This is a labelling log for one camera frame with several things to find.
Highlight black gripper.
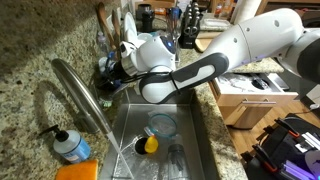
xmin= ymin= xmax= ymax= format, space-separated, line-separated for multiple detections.
xmin=99 ymin=55 xmax=130 ymax=90

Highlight curved steel faucet spout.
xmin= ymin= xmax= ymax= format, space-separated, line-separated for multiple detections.
xmin=50 ymin=59 xmax=113 ymax=136

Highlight dark blue cup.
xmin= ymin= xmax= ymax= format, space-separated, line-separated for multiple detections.
xmin=97 ymin=57 xmax=123 ymax=93

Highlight green dish brush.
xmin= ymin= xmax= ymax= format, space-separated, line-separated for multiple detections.
xmin=98 ymin=98 xmax=115 ymax=109

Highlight small clear plastic bottle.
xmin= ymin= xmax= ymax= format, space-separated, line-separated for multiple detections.
xmin=96 ymin=30 xmax=110 ymax=56

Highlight slim wooden spatula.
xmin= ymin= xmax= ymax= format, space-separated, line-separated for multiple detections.
xmin=111 ymin=9 xmax=122 ymax=51

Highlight stainless steel sink basin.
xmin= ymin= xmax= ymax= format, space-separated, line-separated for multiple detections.
xmin=98 ymin=87 xmax=206 ymax=180

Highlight large white plate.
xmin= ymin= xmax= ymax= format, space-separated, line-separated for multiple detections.
xmin=123 ymin=12 xmax=140 ymax=45

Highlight large wooden spoon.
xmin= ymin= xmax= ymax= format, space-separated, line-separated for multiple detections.
xmin=95 ymin=2 xmax=120 ymax=61

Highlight small white bowl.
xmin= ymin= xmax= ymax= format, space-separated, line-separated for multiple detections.
xmin=137 ymin=32 xmax=155 ymax=42

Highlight black coffee maker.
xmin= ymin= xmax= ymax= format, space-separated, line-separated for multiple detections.
xmin=134 ymin=3 xmax=156 ymax=33

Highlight glass container teal lid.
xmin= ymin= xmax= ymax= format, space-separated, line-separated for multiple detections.
xmin=143 ymin=112 xmax=179 ymax=140

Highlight clear soap pump bottle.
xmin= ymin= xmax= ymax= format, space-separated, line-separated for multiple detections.
xmin=38 ymin=124 xmax=92 ymax=165

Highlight cutlery holder with utensils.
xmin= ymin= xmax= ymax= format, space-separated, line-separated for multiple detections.
xmin=166 ymin=6 xmax=183 ymax=35

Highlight black knife block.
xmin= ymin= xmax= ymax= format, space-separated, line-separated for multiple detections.
xmin=178 ymin=2 xmax=204 ymax=50

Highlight orange sponge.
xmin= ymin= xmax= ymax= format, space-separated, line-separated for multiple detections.
xmin=54 ymin=159 xmax=100 ymax=180

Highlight clear drinking glass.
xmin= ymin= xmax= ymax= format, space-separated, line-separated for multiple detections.
xmin=166 ymin=143 xmax=192 ymax=180

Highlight clear plastic food container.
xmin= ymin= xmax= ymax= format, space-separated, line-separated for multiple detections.
xmin=199 ymin=17 xmax=232 ymax=30

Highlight white plastic bags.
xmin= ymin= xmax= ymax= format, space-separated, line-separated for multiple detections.
xmin=218 ymin=73 xmax=258 ymax=95

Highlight open wooden drawer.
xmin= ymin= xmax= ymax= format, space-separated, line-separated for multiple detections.
xmin=209 ymin=71 xmax=299 ymax=118

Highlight wooden cabinet door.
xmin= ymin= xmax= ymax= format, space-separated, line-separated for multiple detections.
xmin=218 ymin=103 xmax=278 ymax=130

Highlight white paper towel roll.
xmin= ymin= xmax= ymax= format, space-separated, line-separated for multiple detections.
xmin=231 ymin=0 xmax=263 ymax=25

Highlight black object in drawer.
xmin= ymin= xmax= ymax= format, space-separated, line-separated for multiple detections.
xmin=251 ymin=78 xmax=270 ymax=91

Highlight black cart orange clamps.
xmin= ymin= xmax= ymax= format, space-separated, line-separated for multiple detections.
xmin=241 ymin=113 xmax=320 ymax=180

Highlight steel faucet handle lever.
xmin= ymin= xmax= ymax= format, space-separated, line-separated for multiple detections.
xmin=89 ymin=84 xmax=101 ymax=102

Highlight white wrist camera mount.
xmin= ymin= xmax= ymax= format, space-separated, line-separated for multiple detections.
xmin=119 ymin=41 xmax=139 ymax=60

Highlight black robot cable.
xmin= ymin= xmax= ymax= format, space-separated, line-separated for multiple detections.
xmin=114 ymin=70 xmax=178 ymax=92

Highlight black handled scissors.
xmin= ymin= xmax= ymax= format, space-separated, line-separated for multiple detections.
xmin=183 ymin=25 xmax=199 ymax=37

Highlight steel drawer handle bar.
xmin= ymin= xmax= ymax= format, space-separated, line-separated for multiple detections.
xmin=241 ymin=98 xmax=278 ymax=107

